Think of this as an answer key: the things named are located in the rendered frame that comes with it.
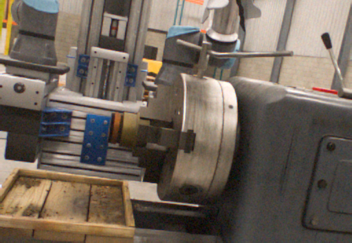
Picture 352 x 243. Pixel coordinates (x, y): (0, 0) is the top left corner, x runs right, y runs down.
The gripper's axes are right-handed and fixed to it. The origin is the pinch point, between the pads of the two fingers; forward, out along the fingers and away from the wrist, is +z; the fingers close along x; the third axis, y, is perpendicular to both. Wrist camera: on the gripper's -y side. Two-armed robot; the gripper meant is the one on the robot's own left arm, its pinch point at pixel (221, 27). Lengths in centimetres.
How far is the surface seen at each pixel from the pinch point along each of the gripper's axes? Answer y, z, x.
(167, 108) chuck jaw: -9.6, 22.1, -2.7
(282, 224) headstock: 26.6, 37.4, 3.5
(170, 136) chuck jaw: 3.5, 24.4, -12.7
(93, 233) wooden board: 2, 45, -27
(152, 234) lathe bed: 2, 49, -11
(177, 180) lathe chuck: 6.8, 33.4, -11.2
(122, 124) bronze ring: -10.3, 26.3, -15.0
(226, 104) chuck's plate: 7.4, 15.8, -1.2
